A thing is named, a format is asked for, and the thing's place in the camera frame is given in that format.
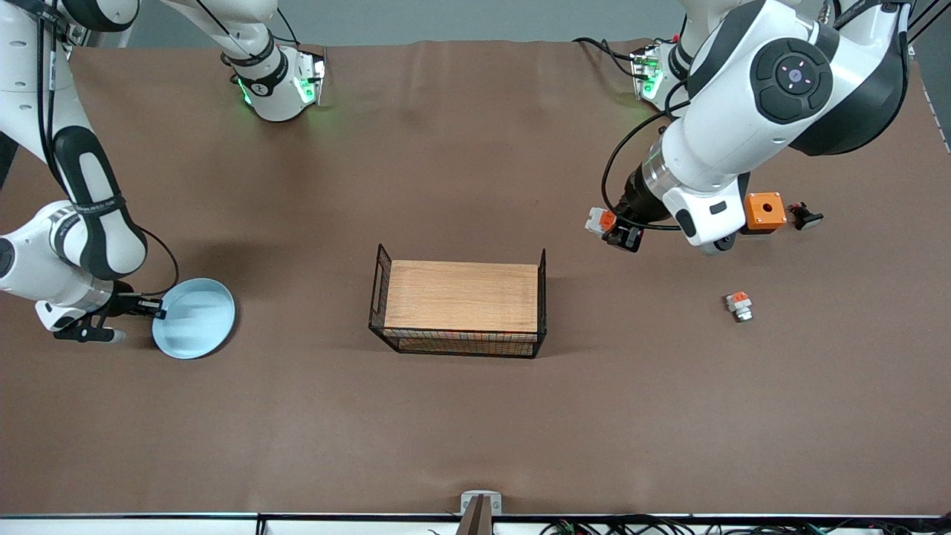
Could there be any light blue round plate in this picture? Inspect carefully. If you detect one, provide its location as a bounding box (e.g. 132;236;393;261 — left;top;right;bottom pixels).
152;278;236;360

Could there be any black push button head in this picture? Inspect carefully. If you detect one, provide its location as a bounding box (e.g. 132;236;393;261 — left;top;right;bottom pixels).
789;201;825;231

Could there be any wooden basket lid board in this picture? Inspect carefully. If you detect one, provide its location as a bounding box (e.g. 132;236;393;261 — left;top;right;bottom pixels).
384;260;539;333

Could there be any brown table cover mat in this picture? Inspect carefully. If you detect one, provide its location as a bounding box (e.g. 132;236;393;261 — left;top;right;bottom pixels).
0;37;951;517

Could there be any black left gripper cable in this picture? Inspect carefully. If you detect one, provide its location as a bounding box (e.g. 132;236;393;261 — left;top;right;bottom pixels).
600;80;695;233

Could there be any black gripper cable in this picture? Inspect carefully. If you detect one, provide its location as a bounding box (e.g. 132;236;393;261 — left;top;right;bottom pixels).
30;0;181;298
600;80;695;233

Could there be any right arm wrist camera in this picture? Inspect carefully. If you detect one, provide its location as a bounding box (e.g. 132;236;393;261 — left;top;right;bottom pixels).
52;316;126;344

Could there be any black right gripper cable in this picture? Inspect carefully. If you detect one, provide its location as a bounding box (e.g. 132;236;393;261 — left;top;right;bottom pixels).
30;0;181;298

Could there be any orange button enclosure box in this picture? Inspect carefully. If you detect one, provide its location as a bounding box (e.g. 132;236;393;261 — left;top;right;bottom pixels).
743;192;788;234

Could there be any black arm base cable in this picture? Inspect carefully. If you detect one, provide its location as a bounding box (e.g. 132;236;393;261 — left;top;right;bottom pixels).
572;36;641;81

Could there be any black wire mesh basket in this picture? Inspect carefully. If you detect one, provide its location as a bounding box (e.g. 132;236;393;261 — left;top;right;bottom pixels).
369;244;548;360

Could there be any white table edge rail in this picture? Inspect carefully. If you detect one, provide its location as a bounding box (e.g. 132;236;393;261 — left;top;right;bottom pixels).
0;513;951;535

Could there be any black cable bundle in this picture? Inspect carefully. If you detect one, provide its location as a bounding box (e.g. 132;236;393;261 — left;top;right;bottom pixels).
539;515;951;535

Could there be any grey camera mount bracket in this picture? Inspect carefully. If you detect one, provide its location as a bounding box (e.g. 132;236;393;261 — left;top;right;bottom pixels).
455;490;503;535

